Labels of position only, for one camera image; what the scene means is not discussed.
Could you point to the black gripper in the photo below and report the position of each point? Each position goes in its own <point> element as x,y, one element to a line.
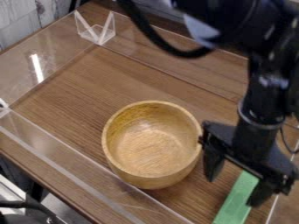
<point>248,144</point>

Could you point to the green rectangular block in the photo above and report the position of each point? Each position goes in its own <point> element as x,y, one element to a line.
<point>236,210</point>

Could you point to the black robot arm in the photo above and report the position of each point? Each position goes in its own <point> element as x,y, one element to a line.
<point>264,28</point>

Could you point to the brown wooden bowl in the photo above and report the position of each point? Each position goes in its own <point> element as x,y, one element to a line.
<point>150,143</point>

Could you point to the black metal frame piece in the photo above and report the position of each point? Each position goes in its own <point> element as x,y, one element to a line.
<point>39,211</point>

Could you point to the clear acrylic corner bracket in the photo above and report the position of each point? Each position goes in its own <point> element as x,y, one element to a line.
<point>99,34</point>

